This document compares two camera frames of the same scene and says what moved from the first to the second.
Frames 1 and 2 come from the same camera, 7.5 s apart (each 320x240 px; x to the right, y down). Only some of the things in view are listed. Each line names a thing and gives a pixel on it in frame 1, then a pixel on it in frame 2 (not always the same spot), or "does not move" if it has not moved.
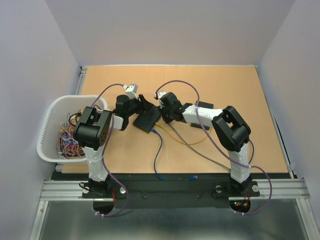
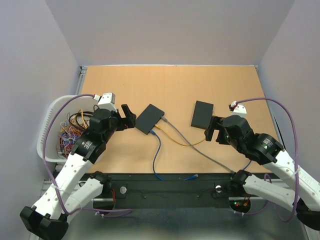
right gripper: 161,109 → 216,123
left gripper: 143,105 → 128,122
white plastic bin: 58,107 does not move
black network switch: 145,121 does not move
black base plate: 172,191 does not move
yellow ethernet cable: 168,131 → 158,127
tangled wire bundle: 66,145 does not move
